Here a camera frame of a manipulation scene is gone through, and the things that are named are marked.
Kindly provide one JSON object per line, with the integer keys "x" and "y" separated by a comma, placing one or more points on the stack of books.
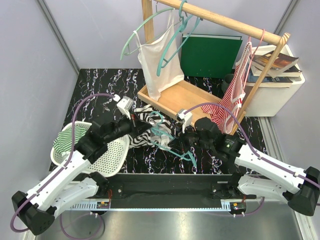
{"x": 280, "y": 73}

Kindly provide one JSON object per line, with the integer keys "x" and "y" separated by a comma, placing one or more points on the green binder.
{"x": 209, "y": 56}

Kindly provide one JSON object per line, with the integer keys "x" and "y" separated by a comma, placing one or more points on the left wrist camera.
{"x": 125, "y": 105}

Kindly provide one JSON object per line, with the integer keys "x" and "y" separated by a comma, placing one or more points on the wooden tray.
{"x": 182, "y": 95}

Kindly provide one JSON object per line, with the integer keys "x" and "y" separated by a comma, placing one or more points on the green white striped garment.
{"x": 63, "y": 143}

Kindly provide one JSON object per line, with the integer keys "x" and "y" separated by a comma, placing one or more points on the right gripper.
{"x": 179, "y": 142}

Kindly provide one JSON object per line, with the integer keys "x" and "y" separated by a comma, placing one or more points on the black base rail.
{"x": 170, "y": 191}

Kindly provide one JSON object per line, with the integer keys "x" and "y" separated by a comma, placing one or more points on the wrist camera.
{"x": 125, "y": 105}
{"x": 184, "y": 117}

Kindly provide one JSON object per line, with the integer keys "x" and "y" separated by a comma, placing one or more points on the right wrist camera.
{"x": 184, "y": 117}

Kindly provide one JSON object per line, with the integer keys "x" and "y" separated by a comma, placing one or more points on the black white striped tank top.
{"x": 144, "y": 139}

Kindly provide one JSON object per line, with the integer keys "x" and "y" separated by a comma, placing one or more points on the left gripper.
{"x": 136, "y": 126}

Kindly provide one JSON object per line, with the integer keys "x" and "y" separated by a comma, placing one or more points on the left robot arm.
{"x": 41, "y": 205}

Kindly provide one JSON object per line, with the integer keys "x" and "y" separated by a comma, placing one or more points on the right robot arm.
{"x": 252, "y": 171}

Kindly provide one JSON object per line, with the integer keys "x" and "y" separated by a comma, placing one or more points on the white perforated laundry basket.
{"x": 109, "y": 164}

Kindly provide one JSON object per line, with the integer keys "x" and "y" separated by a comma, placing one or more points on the red white striped garment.
{"x": 234, "y": 95}

